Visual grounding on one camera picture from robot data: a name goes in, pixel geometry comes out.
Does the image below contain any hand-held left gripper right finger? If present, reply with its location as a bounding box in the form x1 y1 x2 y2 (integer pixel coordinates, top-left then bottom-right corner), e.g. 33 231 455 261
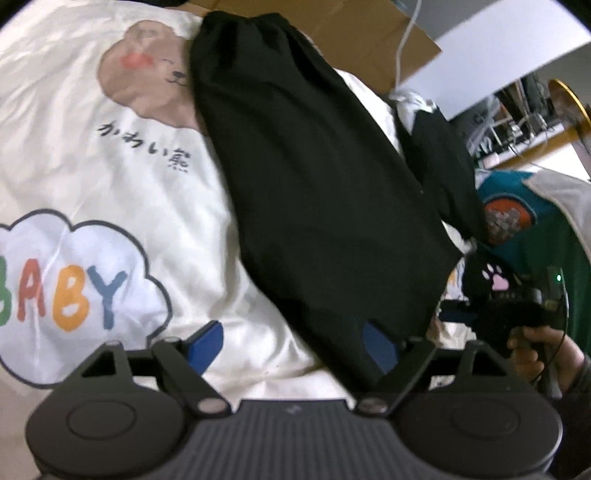
353 320 514 415

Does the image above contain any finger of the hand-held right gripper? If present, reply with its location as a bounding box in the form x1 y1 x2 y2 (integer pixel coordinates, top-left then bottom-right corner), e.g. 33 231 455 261
438 299 481 325

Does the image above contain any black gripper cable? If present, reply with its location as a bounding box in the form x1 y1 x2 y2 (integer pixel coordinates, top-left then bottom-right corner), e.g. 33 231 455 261
531 277 572 384

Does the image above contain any low folded cardboard sheet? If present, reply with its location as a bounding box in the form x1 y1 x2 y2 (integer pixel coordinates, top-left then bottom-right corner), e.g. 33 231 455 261
166 0 443 97

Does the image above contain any black bear-print hoodie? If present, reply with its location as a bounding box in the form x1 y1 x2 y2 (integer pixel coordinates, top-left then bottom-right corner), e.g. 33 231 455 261
188 10 465 391

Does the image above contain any green and teal jacket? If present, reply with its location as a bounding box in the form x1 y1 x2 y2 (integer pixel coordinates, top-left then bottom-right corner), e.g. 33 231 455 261
475 168 591 333

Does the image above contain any bundle of cables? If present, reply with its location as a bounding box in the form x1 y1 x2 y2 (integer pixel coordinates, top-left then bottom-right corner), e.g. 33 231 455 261
462 74 555 160

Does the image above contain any round gold-rimmed table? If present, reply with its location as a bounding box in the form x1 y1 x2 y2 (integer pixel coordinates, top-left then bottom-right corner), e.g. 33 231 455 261
547 78 591 144

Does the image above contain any person's right hand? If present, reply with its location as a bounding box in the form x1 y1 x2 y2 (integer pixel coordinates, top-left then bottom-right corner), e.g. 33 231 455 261
507 327 584 398

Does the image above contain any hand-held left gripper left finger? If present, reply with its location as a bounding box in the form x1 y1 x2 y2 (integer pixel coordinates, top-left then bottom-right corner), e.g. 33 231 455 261
79 320 230 415

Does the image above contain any folded black sweater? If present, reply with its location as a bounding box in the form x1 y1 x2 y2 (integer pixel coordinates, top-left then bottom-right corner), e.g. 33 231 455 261
397 107 488 243

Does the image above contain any cream printed bed sheet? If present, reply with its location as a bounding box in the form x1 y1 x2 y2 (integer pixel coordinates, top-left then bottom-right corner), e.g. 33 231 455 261
0 0 467 398

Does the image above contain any black cloth with pink paw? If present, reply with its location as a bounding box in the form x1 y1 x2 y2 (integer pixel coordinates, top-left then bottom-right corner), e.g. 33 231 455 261
463 256 525 301

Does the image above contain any white garment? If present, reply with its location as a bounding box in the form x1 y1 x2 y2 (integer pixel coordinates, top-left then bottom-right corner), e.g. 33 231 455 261
392 89 437 127

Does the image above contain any person's right forearm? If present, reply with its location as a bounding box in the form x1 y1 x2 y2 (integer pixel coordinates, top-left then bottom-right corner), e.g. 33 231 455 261
551 353 591 418

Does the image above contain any white cable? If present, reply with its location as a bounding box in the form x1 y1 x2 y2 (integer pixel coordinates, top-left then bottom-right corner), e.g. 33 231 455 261
393 0 424 100

